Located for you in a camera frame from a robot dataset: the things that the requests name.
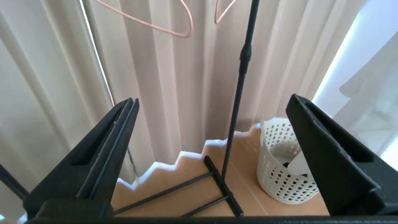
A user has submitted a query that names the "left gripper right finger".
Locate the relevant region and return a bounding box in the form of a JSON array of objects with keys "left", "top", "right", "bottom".
[{"left": 285, "top": 94, "right": 398, "bottom": 217}]

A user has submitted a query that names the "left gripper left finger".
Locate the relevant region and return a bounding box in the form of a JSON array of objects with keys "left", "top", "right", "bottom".
[{"left": 23, "top": 98, "right": 140, "bottom": 218}]

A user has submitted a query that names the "pink clothes hanger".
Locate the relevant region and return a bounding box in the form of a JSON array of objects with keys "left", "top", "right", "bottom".
[
  {"left": 95, "top": 0, "right": 195, "bottom": 39},
  {"left": 214, "top": 0, "right": 237, "bottom": 26}
]

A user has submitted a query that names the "white laundry basket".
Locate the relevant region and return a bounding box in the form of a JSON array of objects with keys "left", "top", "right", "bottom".
[{"left": 256, "top": 117, "right": 320, "bottom": 205}]

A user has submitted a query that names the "black clothes rack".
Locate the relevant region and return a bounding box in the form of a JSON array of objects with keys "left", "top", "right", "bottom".
[{"left": 0, "top": 0, "right": 261, "bottom": 218}]

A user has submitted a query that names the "beige curtain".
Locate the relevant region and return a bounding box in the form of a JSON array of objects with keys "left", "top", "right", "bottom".
[{"left": 0, "top": 0, "right": 368, "bottom": 220}]

